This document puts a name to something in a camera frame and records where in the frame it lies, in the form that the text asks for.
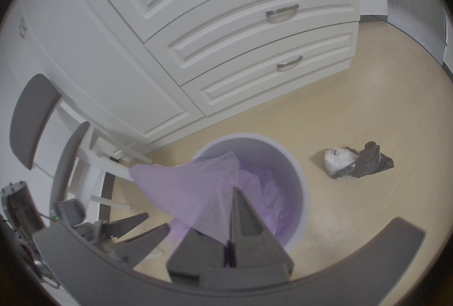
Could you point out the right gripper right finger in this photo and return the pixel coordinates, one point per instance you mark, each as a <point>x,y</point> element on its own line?
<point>254,244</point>

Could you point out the white trash bin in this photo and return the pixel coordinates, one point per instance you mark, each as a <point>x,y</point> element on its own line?
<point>300,198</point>

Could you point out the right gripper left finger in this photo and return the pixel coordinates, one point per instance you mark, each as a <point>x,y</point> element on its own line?
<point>201,255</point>

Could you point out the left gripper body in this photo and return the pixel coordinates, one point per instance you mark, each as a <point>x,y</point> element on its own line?
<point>95,231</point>

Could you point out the crumpled white paper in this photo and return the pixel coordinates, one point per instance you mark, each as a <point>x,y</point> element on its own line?
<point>338,161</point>

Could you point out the purple plastic bag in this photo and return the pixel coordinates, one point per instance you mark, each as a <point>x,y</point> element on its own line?
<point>198,191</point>

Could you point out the white wardrobe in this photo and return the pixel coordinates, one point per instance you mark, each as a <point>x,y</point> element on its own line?
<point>177,32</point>

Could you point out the crumpled black plastic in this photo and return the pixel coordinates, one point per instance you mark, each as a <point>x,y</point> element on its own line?
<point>371,163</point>

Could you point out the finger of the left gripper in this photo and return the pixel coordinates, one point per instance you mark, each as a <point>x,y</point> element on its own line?
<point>127,225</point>
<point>141,244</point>

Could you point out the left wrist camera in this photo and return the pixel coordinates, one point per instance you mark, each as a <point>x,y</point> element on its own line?
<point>69,211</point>

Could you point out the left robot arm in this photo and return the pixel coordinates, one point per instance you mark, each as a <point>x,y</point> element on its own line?
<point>24,212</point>

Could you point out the white chair dark grey seat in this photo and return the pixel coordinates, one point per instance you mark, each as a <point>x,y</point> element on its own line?
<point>32,113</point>

